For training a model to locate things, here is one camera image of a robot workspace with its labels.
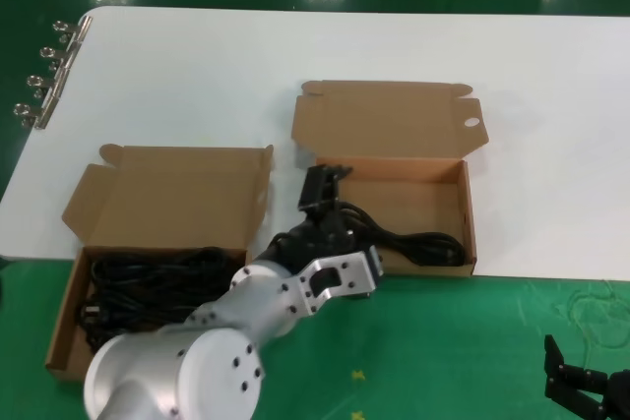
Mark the green work tablecloth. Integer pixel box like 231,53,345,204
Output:
0,260,630,420

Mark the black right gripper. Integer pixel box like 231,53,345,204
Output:
543,333,630,420

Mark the cardboard box with round lid hole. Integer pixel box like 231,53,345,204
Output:
44,144,275,383

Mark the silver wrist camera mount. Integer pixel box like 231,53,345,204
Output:
288,245,384,319

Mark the silver metal binder clip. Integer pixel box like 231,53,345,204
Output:
38,44,81,72
13,101,56,131
52,18,95,45
27,73,68,99

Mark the black power cord bundle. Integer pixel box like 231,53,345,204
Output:
86,327,149,353
334,201,467,268
91,246,248,294
78,297,213,338

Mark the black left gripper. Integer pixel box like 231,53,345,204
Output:
282,163,357,274

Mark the cardboard box with oval lid hole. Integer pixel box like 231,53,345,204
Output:
288,79,489,277

